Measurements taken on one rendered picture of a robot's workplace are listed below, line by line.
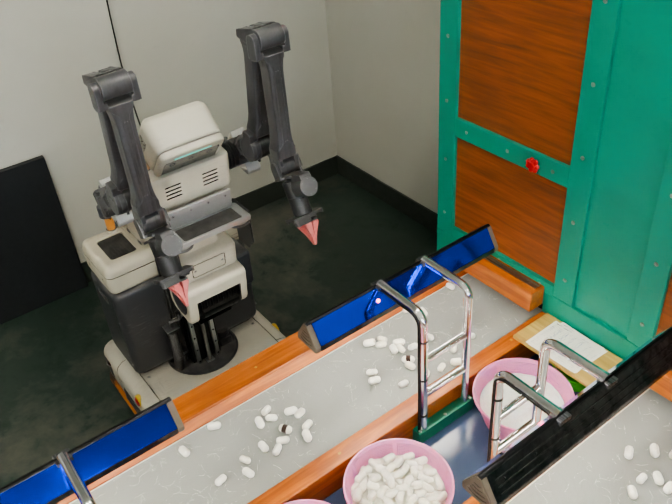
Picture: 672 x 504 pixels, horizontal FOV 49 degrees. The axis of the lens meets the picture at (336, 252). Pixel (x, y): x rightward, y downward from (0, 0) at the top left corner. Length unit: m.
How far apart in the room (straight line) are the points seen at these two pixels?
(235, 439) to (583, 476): 0.88
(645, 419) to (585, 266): 0.43
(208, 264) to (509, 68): 1.12
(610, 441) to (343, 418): 0.68
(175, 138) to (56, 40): 1.46
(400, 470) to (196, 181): 1.03
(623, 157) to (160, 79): 2.42
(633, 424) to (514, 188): 0.72
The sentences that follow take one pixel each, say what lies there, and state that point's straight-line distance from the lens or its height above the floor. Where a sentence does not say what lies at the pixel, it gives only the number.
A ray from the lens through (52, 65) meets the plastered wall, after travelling 3.52.
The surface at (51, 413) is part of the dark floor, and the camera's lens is 3.35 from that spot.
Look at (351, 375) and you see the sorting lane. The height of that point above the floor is 0.74.
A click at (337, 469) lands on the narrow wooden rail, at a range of 1.89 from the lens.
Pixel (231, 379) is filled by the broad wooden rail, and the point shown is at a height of 0.76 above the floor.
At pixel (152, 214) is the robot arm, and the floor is 1.24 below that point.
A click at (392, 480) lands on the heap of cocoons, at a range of 1.88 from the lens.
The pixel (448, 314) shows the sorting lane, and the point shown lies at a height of 0.74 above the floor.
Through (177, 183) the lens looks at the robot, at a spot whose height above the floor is 1.18.
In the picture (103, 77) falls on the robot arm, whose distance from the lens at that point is 1.81.
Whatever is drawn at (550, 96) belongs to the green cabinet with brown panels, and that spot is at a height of 1.44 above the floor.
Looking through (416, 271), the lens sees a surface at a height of 1.10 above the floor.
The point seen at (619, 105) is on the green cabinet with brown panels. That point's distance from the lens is 1.87.
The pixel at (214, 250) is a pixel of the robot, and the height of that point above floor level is 0.89.
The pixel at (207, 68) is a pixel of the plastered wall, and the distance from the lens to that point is 3.82.
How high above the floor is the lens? 2.25
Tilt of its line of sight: 36 degrees down
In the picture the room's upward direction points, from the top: 5 degrees counter-clockwise
